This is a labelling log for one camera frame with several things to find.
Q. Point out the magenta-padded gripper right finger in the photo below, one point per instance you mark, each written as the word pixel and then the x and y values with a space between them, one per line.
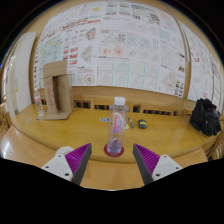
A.
pixel 165 165

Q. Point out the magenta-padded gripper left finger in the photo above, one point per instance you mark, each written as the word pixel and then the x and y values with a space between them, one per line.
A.
pixel 58 165

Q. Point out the clear plastic water bottle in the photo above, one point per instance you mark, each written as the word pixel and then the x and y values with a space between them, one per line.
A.
pixel 117 130

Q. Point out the black yellow tape measure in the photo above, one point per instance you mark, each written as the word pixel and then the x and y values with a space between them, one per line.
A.
pixel 142 124

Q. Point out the flat round red coaster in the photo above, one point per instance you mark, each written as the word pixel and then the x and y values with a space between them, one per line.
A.
pixel 106 151

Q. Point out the dark pen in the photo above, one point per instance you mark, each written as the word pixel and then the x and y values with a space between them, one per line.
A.
pixel 131 123

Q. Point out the pale yellow card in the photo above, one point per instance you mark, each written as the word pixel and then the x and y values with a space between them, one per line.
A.
pixel 127 126

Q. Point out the wooden chair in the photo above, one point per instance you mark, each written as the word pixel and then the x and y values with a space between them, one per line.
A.
pixel 218 148

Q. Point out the black bag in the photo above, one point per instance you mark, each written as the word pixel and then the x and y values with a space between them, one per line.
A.
pixel 205 116

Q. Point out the small blue white sticker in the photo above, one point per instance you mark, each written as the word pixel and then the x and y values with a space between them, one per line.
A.
pixel 104 119

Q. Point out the small clear plastic bottle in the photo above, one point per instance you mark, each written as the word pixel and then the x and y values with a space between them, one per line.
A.
pixel 38 103

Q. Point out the brown cardboard arch model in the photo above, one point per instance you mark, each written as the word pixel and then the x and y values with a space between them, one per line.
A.
pixel 56 70

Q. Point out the large paper poster display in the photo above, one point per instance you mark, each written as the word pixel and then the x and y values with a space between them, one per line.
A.
pixel 203 66
pixel 120 43

